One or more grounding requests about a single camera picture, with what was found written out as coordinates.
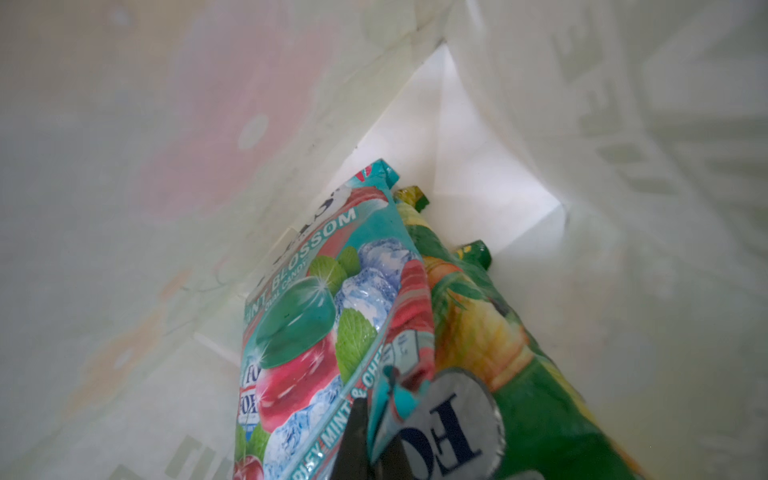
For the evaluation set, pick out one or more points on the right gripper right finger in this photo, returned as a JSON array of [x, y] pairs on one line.
[[393, 463]]

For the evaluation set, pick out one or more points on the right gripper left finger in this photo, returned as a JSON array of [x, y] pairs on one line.
[[352, 461]]

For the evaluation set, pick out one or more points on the green candy bag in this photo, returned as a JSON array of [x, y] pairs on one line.
[[549, 431]]

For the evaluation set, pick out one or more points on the white paper bag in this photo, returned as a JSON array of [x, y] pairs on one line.
[[157, 155]]

